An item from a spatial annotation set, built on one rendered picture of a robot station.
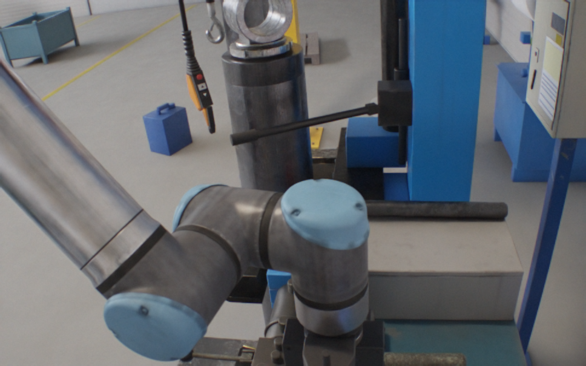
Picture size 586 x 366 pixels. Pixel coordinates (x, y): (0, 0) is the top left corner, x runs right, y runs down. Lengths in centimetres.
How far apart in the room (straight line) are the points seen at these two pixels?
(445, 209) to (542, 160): 258
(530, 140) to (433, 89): 235
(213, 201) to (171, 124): 373
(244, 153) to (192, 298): 90
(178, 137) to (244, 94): 314
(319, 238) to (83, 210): 23
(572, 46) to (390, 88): 52
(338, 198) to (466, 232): 56
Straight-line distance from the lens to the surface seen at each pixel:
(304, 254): 52
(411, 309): 101
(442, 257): 98
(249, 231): 54
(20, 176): 48
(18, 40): 930
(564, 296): 280
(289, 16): 126
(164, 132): 425
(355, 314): 58
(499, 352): 100
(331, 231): 49
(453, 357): 80
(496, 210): 108
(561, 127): 153
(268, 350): 105
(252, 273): 125
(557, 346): 253
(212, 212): 54
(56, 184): 47
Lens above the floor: 180
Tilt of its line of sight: 30 degrees down
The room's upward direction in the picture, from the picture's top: 6 degrees counter-clockwise
